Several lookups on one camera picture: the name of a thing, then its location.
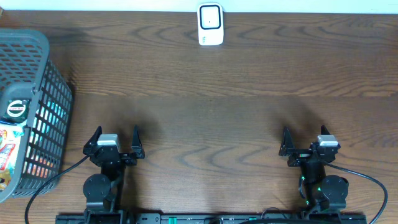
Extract white barcode scanner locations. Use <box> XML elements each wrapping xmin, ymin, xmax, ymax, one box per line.
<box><xmin>197</xmin><ymin>2</ymin><xmax>224</xmax><ymax>46</ymax></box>

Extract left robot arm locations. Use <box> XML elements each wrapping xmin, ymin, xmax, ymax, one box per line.
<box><xmin>83</xmin><ymin>126</ymin><xmax>145</xmax><ymax>223</ymax></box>

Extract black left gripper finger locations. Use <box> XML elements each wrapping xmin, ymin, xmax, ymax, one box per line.
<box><xmin>131</xmin><ymin>125</ymin><xmax>143</xmax><ymax>153</ymax></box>
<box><xmin>84</xmin><ymin>126</ymin><xmax>102</xmax><ymax>150</ymax></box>

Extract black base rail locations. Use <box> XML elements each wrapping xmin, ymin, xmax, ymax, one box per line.
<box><xmin>55</xmin><ymin>213</ymin><xmax>367</xmax><ymax>224</ymax></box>

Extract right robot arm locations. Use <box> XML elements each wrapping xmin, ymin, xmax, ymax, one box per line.
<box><xmin>279</xmin><ymin>125</ymin><xmax>349</xmax><ymax>219</ymax></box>

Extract grey plastic shopping basket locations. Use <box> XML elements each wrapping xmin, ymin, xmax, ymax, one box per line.
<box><xmin>1</xmin><ymin>28</ymin><xmax>73</xmax><ymax>202</ymax></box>

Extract yellow snack bag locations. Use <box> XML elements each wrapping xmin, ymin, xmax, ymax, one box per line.
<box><xmin>1</xmin><ymin>123</ymin><xmax>24</xmax><ymax>191</ymax></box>

